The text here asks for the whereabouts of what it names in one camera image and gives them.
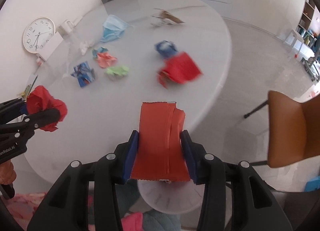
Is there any white card stand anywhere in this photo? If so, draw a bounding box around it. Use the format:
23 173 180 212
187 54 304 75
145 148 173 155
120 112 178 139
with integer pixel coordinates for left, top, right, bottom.
37 32 63 61

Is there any yellow green pen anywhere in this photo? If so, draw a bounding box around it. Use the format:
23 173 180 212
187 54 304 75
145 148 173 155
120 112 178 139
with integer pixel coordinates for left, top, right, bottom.
17 74 38 100

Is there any white small stool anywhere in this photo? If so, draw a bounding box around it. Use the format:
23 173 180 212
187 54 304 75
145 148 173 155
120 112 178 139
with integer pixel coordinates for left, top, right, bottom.
284 29 304 58

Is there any clear brown snack wrapper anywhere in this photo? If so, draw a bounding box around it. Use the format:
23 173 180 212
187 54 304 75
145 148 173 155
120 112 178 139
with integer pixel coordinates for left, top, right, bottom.
150 9 184 27

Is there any person's left hand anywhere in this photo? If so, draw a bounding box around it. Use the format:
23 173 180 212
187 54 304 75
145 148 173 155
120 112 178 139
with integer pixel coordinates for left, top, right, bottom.
0 160 17 185

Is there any teal cushion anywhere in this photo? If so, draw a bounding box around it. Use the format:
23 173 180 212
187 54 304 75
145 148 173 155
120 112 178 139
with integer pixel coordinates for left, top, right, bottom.
114 185 181 231

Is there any white crumpled tissue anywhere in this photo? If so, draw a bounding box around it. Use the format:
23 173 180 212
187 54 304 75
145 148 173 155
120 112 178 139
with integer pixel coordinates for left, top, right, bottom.
79 40 94 56

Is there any pink crumpled paper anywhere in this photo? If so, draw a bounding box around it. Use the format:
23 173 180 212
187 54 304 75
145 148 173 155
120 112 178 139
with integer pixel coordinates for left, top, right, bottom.
96 52 117 68

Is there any red paper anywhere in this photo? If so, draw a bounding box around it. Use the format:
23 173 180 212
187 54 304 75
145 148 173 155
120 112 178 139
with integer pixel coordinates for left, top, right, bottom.
27 85 68 132

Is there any orange-red wrapper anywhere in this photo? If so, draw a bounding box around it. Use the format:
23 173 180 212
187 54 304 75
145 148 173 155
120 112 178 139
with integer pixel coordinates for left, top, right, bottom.
131 102 190 182

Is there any blue printed wrapper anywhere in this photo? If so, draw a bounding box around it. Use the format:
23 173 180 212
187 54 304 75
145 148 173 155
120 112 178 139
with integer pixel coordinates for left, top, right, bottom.
71 61 95 88

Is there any green paper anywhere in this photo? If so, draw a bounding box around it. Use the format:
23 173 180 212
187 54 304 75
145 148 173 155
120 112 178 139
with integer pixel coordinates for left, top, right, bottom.
105 65 130 80

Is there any open bookshelf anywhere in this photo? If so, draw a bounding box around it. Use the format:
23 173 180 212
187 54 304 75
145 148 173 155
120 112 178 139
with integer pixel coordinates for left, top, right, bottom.
297 0 319 50

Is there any orange brown chair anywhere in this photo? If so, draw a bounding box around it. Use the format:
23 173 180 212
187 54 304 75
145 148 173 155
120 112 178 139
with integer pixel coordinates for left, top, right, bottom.
244 90 319 168

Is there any white trash bin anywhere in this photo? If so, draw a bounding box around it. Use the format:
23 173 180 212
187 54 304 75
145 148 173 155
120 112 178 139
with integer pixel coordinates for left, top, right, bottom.
137 180 204 215

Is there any crumpled blue white wrapper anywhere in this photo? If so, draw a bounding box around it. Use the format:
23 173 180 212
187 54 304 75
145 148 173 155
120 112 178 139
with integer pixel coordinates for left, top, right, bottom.
155 40 178 59

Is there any pink floral cushion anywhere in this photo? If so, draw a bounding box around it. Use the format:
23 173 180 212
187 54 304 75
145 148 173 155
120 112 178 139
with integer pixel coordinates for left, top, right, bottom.
1 192 47 230

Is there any white wall clock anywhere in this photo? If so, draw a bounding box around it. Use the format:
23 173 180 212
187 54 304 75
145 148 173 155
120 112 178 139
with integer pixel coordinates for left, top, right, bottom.
22 17 56 54

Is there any teal crumpled paper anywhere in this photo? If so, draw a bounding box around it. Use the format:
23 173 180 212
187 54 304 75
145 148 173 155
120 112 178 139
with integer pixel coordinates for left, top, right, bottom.
92 47 108 59

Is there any blue face mask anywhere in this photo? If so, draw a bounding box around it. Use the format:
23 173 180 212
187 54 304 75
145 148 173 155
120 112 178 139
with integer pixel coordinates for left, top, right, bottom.
100 15 132 43

